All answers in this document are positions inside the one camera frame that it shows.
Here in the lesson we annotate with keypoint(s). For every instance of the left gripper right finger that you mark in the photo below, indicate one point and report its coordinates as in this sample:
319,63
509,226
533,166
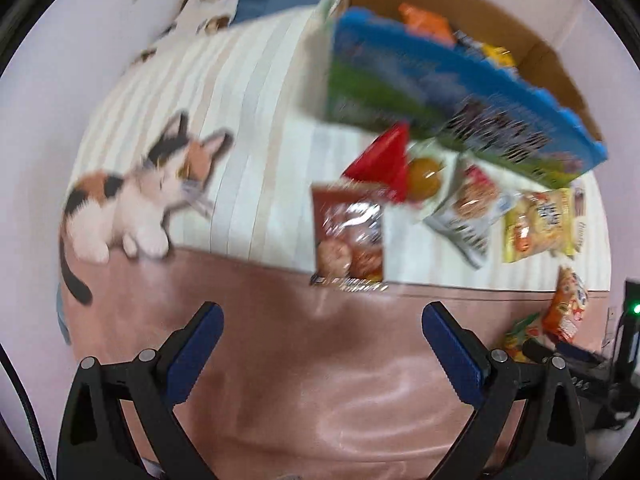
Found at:
526,421

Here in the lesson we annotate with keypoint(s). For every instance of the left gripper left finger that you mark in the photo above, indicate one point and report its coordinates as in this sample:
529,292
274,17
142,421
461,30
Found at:
95,440

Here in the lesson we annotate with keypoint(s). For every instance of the orange panda snack packet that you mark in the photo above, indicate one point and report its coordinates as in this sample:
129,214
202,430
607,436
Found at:
564,316

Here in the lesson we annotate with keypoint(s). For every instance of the green pea snack packet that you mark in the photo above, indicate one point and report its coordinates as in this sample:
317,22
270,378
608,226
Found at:
523,330

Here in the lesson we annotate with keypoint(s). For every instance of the yellow cracker bag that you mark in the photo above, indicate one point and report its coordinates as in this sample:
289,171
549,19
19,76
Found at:
539,221

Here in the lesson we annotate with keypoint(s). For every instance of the white cookie packet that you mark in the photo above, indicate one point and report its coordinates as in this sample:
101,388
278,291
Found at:
475,202

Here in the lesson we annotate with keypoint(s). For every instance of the brown pastry packet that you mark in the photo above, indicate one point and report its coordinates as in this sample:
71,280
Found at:
348,235

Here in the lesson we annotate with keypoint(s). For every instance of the red triangular snack packet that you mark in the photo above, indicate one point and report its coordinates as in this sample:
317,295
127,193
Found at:
385,162

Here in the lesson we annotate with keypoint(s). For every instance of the black yellow snack bag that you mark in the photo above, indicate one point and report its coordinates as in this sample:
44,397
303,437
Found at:
499,57

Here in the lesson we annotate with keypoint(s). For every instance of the cat print blanket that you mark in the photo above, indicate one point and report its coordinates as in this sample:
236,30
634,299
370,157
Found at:
307,381

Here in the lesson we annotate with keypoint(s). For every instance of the cardboard milk box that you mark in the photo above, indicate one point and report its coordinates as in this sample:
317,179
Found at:
533,122

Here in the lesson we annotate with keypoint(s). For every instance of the bear print pillow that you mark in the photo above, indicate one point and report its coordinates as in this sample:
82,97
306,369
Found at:
194,18

